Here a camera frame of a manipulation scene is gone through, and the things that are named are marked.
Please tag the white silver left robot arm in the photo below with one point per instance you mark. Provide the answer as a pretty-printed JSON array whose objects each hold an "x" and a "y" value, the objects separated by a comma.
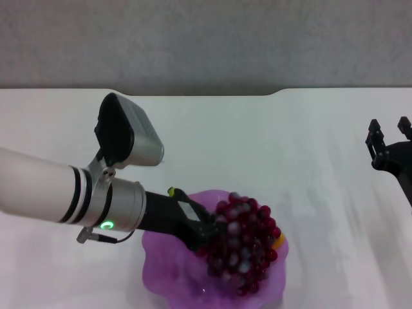
[{"x": 38, "y": 186}]

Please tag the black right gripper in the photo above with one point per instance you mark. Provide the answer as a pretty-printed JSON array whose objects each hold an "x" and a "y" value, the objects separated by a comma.
[{"x": 399, "y": 161}]

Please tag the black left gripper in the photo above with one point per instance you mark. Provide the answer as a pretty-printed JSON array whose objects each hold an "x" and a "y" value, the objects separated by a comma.
[{"x": 164, "y": 214}]

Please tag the purple wavy plastic plate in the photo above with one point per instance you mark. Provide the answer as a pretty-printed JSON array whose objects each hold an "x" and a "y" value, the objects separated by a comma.
[{"x": 174, "y": 267}]

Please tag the yellow plastic banana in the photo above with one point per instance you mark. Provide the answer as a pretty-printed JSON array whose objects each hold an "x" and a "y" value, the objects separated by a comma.
[{"x": 279, "y": 241}]

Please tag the red purple grape bunch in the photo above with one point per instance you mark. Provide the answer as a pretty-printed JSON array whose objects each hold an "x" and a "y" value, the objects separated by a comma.
[{"x": 241, "y": 244}]

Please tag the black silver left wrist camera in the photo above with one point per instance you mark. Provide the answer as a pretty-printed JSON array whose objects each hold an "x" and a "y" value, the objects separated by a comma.
[{"x": 141, "y": 138}]

